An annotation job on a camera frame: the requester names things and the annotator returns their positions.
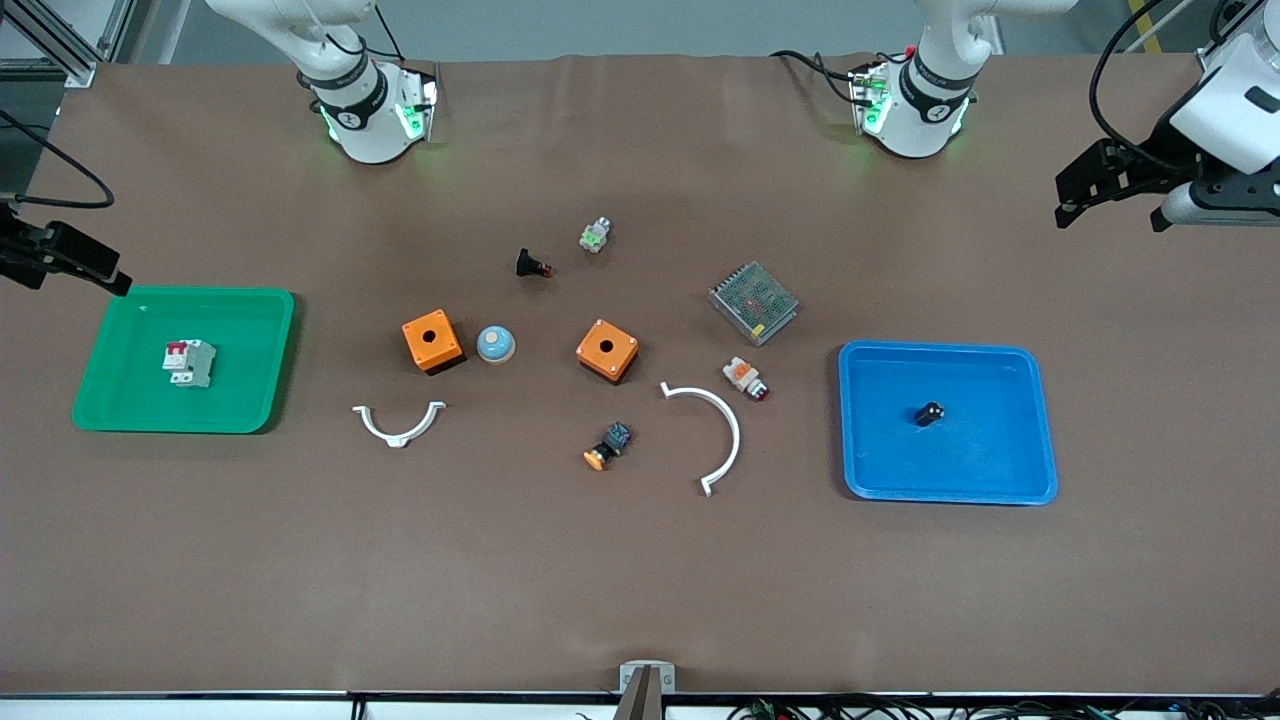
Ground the white red circuit breaker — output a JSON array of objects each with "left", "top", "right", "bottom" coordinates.
[{"left": 163, "top": 339, "right": 218, "bottom": 390}]

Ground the green plastic tray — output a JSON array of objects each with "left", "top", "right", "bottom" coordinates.
[{"left": 72, "top": 287, "right": 297, "bottom": 435}]

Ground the blue plastic tray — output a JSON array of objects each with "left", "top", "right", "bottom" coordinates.
[{"left": 838, "top": 340, "right": 1059, "bottom": 506}]

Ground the orange button box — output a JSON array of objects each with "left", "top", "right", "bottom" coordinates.
[
  {"left": 576, "top": 319, "right": 640, "bottom": 385},
  {"left": 402, "top": 309, "right": 467, "bottom": 376}
]

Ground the metal mesh power supply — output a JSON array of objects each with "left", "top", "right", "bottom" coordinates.
[{"left": 709, "top": 261, "right": 800, "bottom": 347}]

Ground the orange white red pushbutton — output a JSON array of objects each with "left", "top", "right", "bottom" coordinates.
[{"left": 722, "top": 356, "right": 771, "bottom": 403}]

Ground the orange mushroom pushbutton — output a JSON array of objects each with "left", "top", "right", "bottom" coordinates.
[{"left": 583, "top": 421, "right": 633, "bottom": 472}]

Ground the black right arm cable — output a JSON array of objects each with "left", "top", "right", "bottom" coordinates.
[{"left": 0, "top": 108, "right": 116, "bottom": 211}]

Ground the aluminium frame profile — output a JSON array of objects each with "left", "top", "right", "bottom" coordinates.
[{"left": 0, "top": 0, "right": 136, "bottom": 89}]

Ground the black base cable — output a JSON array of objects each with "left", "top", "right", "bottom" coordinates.
[{"left": 770, "top": 48, "right": 873, "bottom": 106}]

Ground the small white curved bracket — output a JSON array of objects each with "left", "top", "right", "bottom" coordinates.
[{"left": 352, "top": 401, "right": 447, "bottom": 449}]

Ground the large white curved bracket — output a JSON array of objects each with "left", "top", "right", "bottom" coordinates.
[{"left": 660, "top": 381, "right": 742, "bottom": 497}]

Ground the grey metal mount plate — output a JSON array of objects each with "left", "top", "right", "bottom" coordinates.
[{"left": 619, "top": 660, "right": 677, "bottom": 694}]

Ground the brown camera pole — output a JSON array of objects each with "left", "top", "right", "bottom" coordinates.
[{"left": 612, "top": 667, "right": 667, "bottom": 720}]

